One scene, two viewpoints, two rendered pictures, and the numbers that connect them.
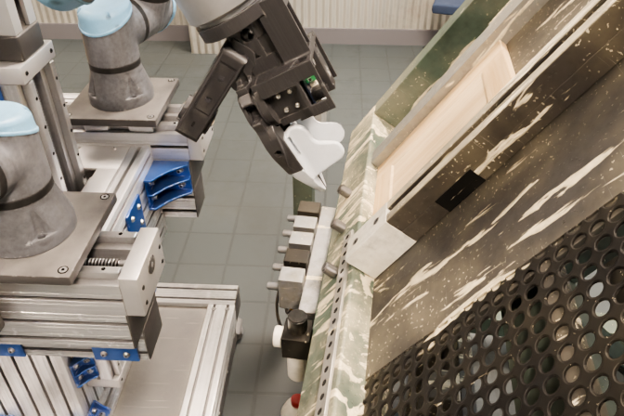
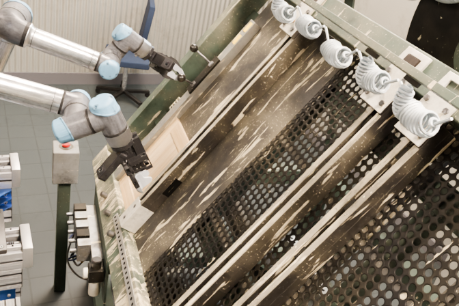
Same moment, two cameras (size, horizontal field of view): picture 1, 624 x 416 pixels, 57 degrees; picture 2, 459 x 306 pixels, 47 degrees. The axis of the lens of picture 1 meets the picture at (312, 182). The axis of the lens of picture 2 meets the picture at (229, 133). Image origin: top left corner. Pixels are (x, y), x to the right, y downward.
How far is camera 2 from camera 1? 1.13 m
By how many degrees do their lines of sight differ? 28
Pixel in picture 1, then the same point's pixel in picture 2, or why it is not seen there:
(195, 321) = not seen: outside the picture
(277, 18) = (137, 143)
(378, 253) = (136, 220)
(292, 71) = (141, 158)
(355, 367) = (138, 269)
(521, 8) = (184, 104)
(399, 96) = not seen: hidden behind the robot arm
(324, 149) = (146, 179)
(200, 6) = (118, 143)
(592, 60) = (217, 135)
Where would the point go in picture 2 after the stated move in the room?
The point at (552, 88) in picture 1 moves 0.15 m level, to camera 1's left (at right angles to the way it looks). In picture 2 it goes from (205, 145) to (169, 148)
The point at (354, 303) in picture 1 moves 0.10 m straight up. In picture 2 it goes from (130, 244) to (132, 224)
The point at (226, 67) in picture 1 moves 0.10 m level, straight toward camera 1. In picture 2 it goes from (120, 158) to (136, 175)
